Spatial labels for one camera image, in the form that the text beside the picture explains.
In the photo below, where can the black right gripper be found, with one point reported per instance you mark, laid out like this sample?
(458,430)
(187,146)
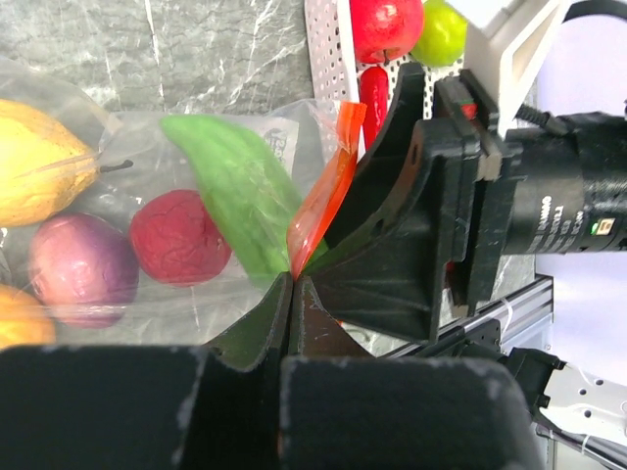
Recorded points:
(555,186)

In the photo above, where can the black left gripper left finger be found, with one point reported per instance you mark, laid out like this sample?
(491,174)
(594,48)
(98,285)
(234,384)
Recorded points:
(245,344)

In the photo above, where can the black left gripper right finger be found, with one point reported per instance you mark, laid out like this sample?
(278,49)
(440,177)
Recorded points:
(313,332)

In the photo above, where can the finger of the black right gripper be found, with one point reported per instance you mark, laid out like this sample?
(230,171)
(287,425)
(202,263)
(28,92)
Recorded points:
(385,285)

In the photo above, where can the dark red wrinkled fruit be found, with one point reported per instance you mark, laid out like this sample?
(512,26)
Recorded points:
(176,242)

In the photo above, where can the green bitter gourd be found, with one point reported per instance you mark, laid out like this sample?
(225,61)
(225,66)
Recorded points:
(252,174)

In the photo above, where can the green pear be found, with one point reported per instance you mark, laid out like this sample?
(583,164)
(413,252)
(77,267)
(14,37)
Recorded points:
(443,37)

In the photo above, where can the clear zip top bag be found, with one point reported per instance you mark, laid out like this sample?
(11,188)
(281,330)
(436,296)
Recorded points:
(161,313)

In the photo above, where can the purple onion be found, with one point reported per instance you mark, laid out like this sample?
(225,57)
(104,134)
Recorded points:
(83,269)

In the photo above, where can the orange peach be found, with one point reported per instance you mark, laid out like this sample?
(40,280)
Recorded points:
(23,320)

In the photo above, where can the yellow pear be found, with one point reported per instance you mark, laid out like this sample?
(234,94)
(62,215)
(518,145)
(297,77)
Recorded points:
(44,166)

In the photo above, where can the red chili pepper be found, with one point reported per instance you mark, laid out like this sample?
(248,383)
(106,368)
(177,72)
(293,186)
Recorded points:
(374,89)

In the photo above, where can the white perforated plastic basket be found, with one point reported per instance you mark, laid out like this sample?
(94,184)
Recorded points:
(335,71)

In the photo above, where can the red apple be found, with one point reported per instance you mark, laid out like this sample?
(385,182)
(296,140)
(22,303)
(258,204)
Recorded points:
(385,30)

